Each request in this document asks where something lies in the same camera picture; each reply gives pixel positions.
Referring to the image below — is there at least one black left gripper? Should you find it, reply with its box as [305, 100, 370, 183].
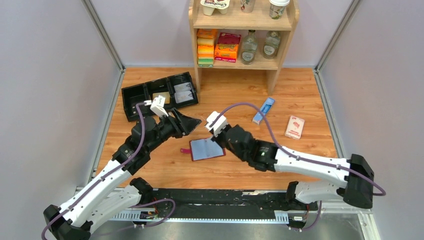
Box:
[146, 107, 202, 153]

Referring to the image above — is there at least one white VIP card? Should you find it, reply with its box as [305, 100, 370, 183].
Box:
[173, 82, 192, 93]

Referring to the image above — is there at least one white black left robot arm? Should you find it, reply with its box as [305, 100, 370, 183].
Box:
[41, 108, 202, 240]

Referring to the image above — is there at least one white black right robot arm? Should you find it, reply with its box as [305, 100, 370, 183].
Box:
[208, 125, 374, 210]

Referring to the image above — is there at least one silver card in tray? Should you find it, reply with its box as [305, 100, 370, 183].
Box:
[174, 90, 194, 104]

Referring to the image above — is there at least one gold card in tray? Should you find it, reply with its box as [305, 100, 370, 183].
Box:
[160, 91, 171, 104]

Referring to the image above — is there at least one black three-compartment tray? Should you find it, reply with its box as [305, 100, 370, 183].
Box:
[121, 71, 199, 122]

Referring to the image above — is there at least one white red small packet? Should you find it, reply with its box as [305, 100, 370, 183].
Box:
[284, 115, 305, 140]

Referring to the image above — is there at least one orange red snack box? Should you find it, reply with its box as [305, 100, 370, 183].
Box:
[214, 32, 241, 63]

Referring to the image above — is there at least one stack of coloured sponges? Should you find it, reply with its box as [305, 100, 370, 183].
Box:
[196, 28, 218, 68]

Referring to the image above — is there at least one left clear glass bottle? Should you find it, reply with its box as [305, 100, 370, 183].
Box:
[240, 30, 258, 65]

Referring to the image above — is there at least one clear glass bottle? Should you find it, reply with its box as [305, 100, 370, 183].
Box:
[263, 30, 281, 59]
[240, 30, 258, 65]

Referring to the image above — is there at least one right clear glass bottle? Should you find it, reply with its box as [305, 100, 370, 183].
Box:
[263, 30, 281, 59]

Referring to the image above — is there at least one white yogurt cup pack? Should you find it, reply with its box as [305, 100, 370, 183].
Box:
[200, 0, 230, 16]

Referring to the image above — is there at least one wooden shelf unit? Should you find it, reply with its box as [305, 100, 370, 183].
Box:
[188, 0, 300, 95]

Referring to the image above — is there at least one patterned paper cup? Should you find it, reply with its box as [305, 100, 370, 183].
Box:
[240, 0, 256, 13]

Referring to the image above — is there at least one white lidded cup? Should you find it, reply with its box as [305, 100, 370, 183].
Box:
[269, 0, 290, 20]

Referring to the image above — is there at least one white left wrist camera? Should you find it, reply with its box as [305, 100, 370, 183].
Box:
[144, 95, 169, 117]

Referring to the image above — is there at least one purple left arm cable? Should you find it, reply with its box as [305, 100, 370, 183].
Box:
[41, 101, 177, 240]

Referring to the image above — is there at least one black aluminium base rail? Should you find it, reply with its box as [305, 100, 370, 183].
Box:
[58, 186, 382, 240]

